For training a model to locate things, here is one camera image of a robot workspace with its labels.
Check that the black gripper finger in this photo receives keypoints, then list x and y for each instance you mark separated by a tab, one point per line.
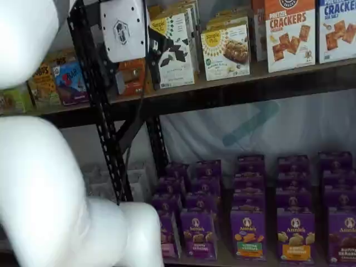
120	83
155	50

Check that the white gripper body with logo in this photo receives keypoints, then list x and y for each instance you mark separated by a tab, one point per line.
123	27

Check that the purple Annie's box pink patch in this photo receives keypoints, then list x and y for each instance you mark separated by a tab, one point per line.
171	186
178	171
167	204
169	236

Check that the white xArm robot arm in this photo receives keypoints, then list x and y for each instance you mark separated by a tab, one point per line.
41	180

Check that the yellow Revival snack box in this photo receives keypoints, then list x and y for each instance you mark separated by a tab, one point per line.
155	11
133	80

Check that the Simple Mills chocolate thins box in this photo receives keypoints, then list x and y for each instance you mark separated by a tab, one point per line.
194	41
178	75
192	4

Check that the blue Zbar box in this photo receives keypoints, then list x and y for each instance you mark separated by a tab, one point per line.
71	86

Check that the orange Bobo's box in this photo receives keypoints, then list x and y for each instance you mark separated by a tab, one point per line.
62	57

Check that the Simple Mills cookie box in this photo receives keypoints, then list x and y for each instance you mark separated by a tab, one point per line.
225	53

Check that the yellow Bobo's box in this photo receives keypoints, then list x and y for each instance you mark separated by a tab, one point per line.
44	86

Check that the Simple Mills almond bars box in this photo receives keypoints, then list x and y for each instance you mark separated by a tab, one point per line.
231	12
228	21

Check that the orange pretzel crackers cheddar box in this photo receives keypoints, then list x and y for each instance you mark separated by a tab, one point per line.
290	36
258	33

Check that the green Bobo's box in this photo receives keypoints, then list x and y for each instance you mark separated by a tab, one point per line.
14	101

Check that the purple Annie's box violet patch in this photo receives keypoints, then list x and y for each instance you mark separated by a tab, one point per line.
198	236
205	185
201	201
208	168

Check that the purple Annie's box green patch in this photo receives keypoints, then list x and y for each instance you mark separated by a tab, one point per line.
248	236
249	182
249	200
251	164

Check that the purple Annie's box orange patch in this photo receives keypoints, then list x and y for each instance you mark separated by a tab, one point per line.
296	236
294	180
294	198
293	164

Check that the blue sea salt crackers box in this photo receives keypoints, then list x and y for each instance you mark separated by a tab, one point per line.
338	30

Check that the purple Annie's box maroon patch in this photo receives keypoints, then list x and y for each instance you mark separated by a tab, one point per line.
339	180
340	198
335	161
342	236

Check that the black metal shelving rack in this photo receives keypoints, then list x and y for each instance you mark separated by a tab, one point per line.
250	91
82	50

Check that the white backdrop with teal logo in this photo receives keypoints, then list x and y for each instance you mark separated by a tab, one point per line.
306	125

